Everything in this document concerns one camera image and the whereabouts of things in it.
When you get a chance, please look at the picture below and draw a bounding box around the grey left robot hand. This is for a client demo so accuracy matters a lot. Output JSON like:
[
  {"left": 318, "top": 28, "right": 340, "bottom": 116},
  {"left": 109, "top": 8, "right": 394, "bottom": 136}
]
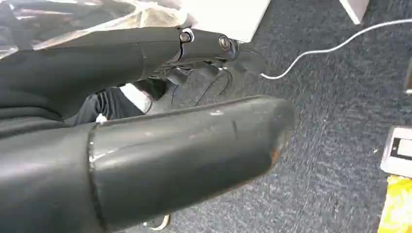
[{"left": 0, "top": 26, "right": 296, "bottom": 233}]

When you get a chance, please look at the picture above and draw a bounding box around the shiny plastic-wrapped parcel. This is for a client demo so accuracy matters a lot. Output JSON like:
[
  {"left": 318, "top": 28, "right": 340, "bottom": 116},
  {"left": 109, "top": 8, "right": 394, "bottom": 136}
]
[{"left": 0, "top": 0, "right": 196, "bottom": 61}]

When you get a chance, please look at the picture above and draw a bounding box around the black robot leg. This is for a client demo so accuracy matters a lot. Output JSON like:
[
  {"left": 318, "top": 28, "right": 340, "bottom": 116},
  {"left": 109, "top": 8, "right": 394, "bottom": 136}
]
[{"left": 64, "top": 78, "right": 169, "bottom": 127}]

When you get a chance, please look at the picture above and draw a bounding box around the white flat panel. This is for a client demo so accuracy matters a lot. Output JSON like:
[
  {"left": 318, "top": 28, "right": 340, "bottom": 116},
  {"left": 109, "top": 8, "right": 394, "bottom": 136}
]
[{"left": 179, "top": 0, "right": 272, "bottom": 43}]

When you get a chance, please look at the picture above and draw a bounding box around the silver floor socket box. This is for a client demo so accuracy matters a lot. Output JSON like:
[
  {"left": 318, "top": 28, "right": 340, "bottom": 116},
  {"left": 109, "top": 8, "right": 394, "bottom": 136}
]
[{"left": 380, "top": 125, "right": 412, "bottom": 179}]

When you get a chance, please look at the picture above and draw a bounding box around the yellow crumpled sheet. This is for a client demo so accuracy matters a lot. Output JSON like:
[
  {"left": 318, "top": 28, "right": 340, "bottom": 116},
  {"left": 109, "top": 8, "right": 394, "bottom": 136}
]
[{"left": 377, "top": 175, "right": 412, "bottom": 233}]

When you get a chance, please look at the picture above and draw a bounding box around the white furniture leg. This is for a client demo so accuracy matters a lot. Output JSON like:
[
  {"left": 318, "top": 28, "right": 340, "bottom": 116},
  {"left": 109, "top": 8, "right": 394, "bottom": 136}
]
[{"left": 338, "top": 0, "right": 370, "bottom": 25}]

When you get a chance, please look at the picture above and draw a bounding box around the short white cable loop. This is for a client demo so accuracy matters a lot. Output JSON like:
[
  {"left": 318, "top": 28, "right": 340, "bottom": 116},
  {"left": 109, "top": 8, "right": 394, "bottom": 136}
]
[{"left": 143, "top": 214, "right": 171, "bottom": 232}]

